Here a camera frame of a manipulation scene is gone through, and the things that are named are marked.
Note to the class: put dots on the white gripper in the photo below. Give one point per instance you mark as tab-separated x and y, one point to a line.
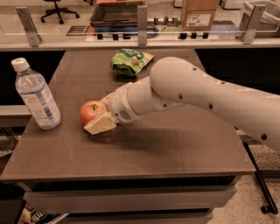
119	102

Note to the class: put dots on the red apple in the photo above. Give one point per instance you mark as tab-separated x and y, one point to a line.
90	110

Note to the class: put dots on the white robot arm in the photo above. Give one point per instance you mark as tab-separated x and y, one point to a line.
175	82

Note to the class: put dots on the clear plastic water bottle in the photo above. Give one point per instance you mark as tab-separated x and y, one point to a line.
36	95

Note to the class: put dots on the green snack bag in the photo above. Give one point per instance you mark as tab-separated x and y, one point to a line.
130	62

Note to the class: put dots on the grey table drawer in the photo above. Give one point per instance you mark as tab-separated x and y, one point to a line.
131	199

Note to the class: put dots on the black office chair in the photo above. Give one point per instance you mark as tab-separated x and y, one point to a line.
58	11

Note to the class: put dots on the magazine on floor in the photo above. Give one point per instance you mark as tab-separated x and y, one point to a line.
31	215

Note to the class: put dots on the cardboard box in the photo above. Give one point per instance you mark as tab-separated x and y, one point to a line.
198	15

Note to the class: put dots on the black floor bar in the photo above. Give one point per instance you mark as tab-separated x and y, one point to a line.
261	175

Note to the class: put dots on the left metal railing post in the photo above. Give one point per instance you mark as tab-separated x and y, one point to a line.
31	32

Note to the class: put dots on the metal railing post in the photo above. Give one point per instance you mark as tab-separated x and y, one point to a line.
142	24
250	20
31	32

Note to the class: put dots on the middle metal railing post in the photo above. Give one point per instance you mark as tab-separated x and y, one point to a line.
142	24

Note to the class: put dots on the right metal railing post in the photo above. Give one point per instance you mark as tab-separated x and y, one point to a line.
250	20

